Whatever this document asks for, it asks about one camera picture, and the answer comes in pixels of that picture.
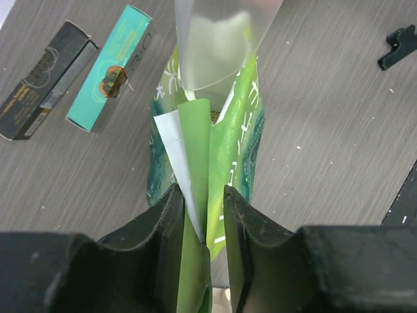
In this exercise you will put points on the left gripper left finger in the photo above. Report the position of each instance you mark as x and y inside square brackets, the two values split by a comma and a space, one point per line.
[135, 268]

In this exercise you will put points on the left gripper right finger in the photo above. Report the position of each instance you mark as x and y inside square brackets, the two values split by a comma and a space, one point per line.
[316, 268]

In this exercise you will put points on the green cat litter bag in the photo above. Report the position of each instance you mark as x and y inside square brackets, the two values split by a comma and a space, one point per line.
[203, 149]

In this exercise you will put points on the black bag clip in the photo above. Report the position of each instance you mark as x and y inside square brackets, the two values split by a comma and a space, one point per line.
[402, 43]

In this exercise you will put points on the clear plastic scoop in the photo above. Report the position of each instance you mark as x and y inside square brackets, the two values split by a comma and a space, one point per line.
[217, 38]

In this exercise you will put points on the teal rectangular box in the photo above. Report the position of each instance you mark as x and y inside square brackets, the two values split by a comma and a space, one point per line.
[112, 71]

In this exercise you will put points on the black rectangular box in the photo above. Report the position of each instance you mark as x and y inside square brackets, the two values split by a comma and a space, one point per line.
[67, 54]

